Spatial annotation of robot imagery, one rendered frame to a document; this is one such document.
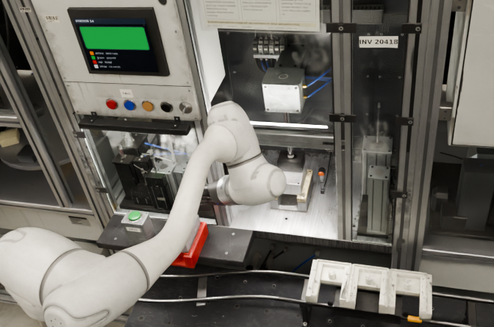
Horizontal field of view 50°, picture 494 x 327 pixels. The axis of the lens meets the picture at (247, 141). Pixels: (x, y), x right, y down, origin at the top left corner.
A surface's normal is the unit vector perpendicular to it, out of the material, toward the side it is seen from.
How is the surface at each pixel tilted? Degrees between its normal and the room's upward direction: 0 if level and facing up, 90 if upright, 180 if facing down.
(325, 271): 0
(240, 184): 70
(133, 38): 90
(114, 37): 90
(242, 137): 61
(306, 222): 0
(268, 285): 0
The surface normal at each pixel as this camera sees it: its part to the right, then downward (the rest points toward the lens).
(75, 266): 0.10, -0.82
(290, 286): -0.12, -0.78
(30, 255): -0.27, -0.60
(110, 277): 0.40, -0.71
